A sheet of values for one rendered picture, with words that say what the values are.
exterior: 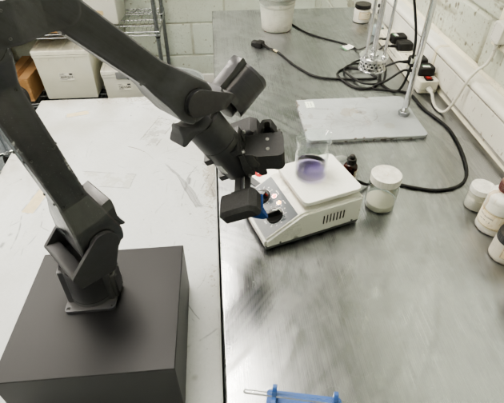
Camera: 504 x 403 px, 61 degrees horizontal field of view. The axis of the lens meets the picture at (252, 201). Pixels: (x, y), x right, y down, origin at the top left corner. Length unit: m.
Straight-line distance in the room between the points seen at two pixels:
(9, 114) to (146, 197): 0.50
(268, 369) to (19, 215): 0.58
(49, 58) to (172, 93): 2.46
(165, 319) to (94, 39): 0.34
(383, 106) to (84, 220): 0.90
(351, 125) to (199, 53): 2.22
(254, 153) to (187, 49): 2.63
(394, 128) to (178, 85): 0.72
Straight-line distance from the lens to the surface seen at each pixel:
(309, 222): 0.78
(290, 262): 0.78
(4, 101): 0.46
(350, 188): 0.80
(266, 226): 0.78
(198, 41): 3.20
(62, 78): 3.00
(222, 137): 0.60
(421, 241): 0.87
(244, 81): 0.61
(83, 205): 0.53
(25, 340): 0.63
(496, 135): 1.13
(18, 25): 0.42
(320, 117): 1.15
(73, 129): 1.19
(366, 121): 1.15
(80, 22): 0.47
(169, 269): 0.64
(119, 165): 1.03
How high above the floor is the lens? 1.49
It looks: 42 degrees down
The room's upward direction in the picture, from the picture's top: straight up
